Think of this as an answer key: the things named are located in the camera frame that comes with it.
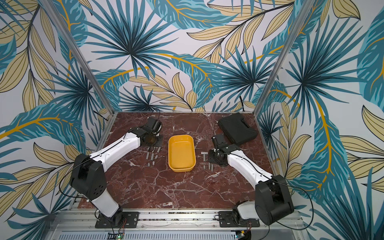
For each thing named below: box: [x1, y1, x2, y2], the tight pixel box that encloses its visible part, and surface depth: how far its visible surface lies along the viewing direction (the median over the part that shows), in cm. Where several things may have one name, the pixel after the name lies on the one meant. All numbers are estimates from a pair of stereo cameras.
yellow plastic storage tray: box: [168, 134, 196, 173], surface depth 99 cm
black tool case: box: [218, 112, 258, 146], surface depth 108 cm
